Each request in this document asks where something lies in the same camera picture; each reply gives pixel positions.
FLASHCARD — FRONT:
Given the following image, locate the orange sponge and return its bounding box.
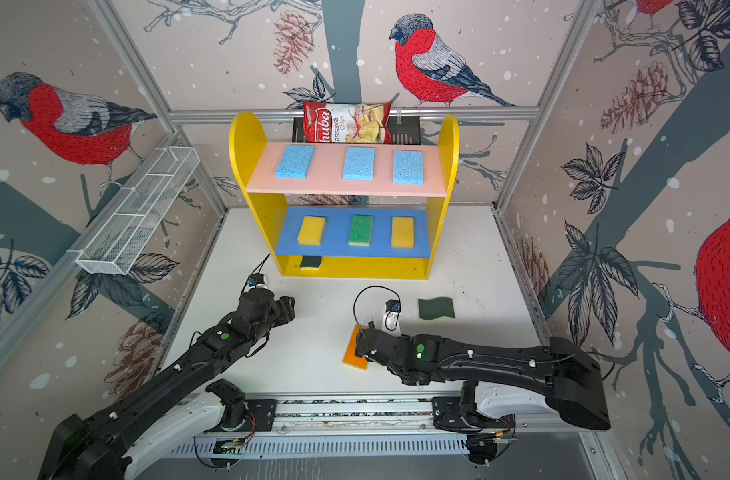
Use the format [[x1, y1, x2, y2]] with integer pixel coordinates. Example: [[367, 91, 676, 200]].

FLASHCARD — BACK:
[[342, 326, 368, 371]]

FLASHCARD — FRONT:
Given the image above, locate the dark green wavy sponge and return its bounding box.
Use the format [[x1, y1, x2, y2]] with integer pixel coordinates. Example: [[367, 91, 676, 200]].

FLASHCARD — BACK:
[[417, 297, 455, 321], [299, 256, 323, 270]]

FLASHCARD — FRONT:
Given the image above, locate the yellow sponge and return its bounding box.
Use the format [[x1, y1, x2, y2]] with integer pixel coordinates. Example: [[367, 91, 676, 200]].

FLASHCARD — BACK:
[[297, 216, 326, 247], [391, 216, 415, 249]]

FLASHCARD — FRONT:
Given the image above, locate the light blue sponge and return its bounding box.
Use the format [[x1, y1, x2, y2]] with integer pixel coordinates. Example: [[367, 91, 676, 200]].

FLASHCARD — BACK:
[[275, 144, 315, 179], [343, 147, 375, 181], [392, 150, 424, 185]]

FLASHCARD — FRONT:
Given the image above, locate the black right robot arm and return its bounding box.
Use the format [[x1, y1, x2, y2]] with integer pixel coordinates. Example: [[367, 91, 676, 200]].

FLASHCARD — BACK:
[[355, 327, 611, 431]]

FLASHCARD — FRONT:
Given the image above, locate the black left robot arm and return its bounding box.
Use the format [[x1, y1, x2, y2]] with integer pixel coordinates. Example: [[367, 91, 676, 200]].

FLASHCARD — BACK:
[[38, 287, 295, 479]]

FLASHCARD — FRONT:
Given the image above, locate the yellow shelf unit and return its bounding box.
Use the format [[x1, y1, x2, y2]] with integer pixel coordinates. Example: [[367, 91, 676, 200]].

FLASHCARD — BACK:
[[229, 112, 460, 280]]

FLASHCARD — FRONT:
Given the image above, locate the pink upper shelf board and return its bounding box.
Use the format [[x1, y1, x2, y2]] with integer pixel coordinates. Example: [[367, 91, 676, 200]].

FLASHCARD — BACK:
[[246, 142, 455, 198]]

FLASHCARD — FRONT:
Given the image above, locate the red cassava chips bag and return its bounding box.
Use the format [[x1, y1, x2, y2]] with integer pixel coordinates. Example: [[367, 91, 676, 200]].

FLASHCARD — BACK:
[[302, 102, 392, 144]]

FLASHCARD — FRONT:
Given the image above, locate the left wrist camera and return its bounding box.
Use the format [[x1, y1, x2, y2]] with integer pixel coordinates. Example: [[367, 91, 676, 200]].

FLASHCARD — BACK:
[[246, 272, 268, 290]]

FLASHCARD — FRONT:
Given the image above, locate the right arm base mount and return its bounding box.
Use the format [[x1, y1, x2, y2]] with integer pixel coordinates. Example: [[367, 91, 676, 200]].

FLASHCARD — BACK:
[[431, 381, 516, 434]]

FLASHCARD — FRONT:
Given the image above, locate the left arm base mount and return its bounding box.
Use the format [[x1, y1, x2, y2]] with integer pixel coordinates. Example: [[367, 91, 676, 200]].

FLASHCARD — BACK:
[[192, 379, 278, 434]]

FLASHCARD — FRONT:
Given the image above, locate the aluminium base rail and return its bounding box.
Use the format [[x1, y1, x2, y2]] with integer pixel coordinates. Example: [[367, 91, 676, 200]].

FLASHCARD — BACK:
[[126, 394, 573, 478]]

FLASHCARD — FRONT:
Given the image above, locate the white mesh wall tray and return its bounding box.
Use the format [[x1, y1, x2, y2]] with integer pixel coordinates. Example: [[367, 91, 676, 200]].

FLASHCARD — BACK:
[[76, 146, 200, 275]]

